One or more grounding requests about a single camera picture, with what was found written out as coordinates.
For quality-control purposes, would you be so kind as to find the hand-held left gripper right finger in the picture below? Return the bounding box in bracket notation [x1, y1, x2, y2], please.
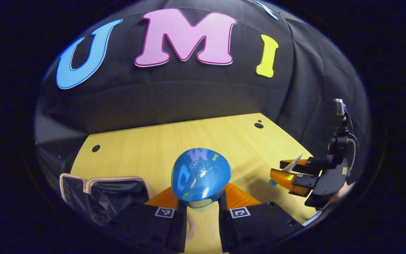
[218, 183, 304, 253]

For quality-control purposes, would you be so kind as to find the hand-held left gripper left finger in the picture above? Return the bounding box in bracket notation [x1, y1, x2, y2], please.
[108, 186, 188, 253]

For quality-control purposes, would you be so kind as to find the white and blue tube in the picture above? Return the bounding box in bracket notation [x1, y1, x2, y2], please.
[268, 153, 304, 187]

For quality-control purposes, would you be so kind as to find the blue skin care bottle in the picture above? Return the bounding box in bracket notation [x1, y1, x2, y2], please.
[171, 147, 232, 208]

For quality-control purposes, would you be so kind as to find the black backdrop cloth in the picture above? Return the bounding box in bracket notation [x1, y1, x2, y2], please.
[35, 0, 372, 184]

